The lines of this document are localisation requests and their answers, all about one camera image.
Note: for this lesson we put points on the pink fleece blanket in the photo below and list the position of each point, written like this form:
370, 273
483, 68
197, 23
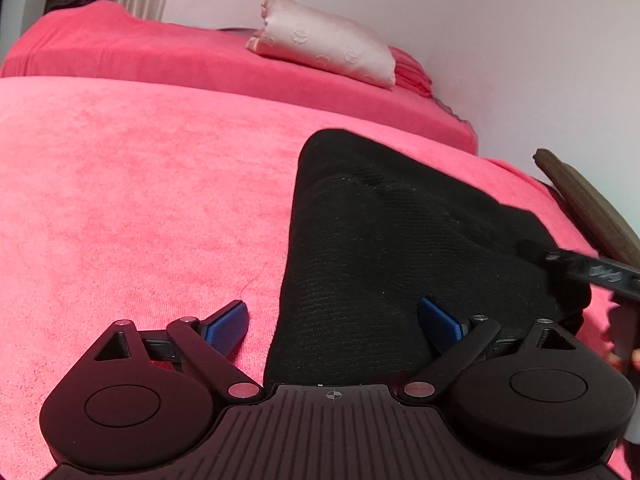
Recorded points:
125, 200

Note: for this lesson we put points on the pale pink pillow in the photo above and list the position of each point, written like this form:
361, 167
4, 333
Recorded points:
325, 40

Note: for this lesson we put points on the bed with red cover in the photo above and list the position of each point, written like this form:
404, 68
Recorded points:
175, 55

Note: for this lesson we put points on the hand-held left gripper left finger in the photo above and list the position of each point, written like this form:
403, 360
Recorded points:
229, 330

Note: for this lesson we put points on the black pants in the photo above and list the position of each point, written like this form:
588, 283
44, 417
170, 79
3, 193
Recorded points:
380, 260

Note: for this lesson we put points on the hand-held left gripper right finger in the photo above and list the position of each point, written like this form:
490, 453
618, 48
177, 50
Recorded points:
440, 327

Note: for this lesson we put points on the folded red cloth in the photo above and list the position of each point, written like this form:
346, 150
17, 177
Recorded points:
412, 72

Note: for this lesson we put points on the brown wooden headboard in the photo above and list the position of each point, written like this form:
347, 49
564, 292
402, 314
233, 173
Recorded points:
590, 205

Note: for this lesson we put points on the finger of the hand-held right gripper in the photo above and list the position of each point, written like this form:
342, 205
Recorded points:
600, 272

